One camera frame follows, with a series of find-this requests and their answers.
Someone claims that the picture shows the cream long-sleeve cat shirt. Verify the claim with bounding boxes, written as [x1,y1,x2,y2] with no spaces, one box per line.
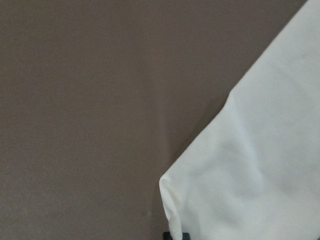
[159,0,320,240]

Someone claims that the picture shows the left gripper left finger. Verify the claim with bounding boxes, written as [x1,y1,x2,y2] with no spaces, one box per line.
[162,231,173,240]

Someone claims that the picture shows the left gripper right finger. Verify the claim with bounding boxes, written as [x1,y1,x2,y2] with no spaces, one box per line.
[182,232,190,240]

